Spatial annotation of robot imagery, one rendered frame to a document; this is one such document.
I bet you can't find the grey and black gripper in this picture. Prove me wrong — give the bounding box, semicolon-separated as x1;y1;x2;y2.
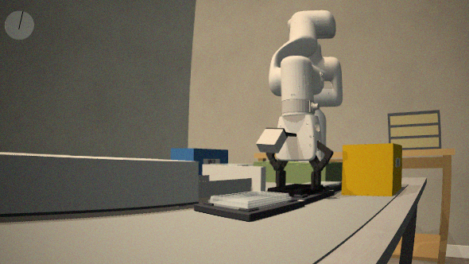
266;112;333;190

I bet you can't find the blue open-top bin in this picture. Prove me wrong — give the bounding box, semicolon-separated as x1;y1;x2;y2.
171;148;228;176

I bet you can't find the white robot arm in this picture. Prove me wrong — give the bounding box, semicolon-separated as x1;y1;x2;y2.
256;10;343;153

